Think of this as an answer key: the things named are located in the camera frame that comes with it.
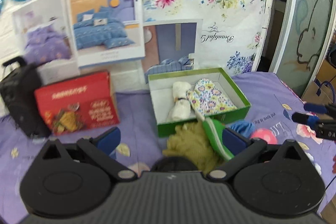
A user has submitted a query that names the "light blue knitted item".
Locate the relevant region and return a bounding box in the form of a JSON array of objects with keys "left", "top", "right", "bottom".
[{"left": 230, "top": 120, "right": 256, "bottom": 139}]

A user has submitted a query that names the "green white slipper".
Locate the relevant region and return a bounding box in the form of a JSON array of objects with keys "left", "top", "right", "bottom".
[{"left": 202, "top": 117, "right": 234, "bottom": 161}]

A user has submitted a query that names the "olive green fluffy cloth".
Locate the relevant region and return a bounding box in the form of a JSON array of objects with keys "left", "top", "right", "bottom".
[{"left": 162, "top": 122, "right": 224, "bottom": 174}]

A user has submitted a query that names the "floral oven mitt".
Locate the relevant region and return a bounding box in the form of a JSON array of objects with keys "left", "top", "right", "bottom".
[{"left": 187, "top": 79, "right": 237, "bottom": 116}]

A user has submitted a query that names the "white towel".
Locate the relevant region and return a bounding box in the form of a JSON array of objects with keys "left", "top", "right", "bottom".
[{"left": 167, "top": 81, "right": 191, "bottom": 122}]

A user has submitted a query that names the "purple floral bedsheet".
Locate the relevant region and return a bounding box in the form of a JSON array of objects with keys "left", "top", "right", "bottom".
[{"left": 1, "top": 72, "right": 335, "bottom": 223}]

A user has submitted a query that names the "pink ball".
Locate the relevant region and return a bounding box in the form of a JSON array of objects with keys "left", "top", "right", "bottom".
[{"left": 250, "top": 128, "right": 278, "bottom": 144}]

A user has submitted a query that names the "red snack box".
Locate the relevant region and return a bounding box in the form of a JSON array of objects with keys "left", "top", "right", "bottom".
[{"left": 34, "top": 71, "right": 120, "bottom": 136}]

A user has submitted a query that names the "green open cardboard box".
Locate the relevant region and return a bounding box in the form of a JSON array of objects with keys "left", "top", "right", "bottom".
[{"left": 148, "top": 68, "right": 251, "bottom": 138}]

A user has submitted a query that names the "black portable speaker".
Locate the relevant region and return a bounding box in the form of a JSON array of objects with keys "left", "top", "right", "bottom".
[{"left": 1, "top": 56, "right": 51, "bottom": 139}]

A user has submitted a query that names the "blue bedding poster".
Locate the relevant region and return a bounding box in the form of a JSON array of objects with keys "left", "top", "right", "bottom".
[{"left": 67, "top": 0, "right": 145, "bottom": 68}]

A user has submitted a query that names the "purple bedding poster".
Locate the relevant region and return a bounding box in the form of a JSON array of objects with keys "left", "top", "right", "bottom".
[{"left": 12, "top": 0, "right": 80, "bottom": 85}]

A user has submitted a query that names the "floral white bedding package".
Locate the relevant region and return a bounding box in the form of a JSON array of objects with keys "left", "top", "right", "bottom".
[{"left": 142, "top": 0, "right": 266, "bottom": 76}]

